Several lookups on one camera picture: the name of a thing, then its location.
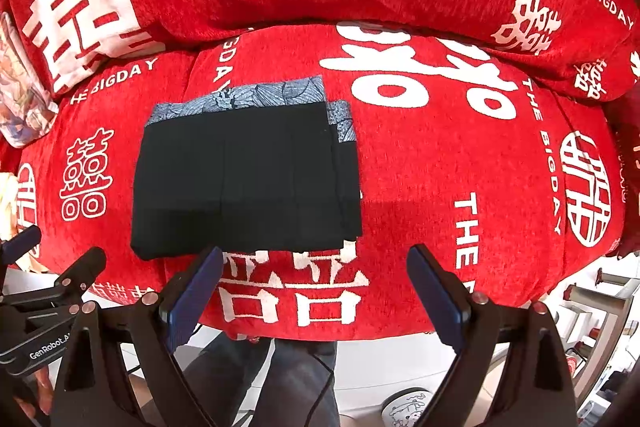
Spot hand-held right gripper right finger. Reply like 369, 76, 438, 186
406, 243, 581, 427

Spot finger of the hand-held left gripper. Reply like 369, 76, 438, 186
0, 224, 43, 268
0, 247, 108, 313

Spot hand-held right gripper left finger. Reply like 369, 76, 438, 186
50, 246, 225, 427

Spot black pants with grey waistband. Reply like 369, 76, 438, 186
130, 76, 363, 262

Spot person's left hand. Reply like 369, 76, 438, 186
20, 369, 55, 423

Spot white printed slipper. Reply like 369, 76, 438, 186
381, 388, 433, 427

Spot red printed sofa cover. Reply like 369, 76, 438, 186
0, 22, 626, 343

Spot person's grey jeans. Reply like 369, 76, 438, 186
182, 336, 342, 427

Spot pale patterned pillow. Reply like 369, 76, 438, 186
0, 12, 60, 148

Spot grey metal rack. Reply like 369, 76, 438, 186
550, 269, 638, 408

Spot dark red cushion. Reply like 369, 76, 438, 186
602, 94, 640, 258

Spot black cable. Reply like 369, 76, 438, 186
300, 342, 337, 427

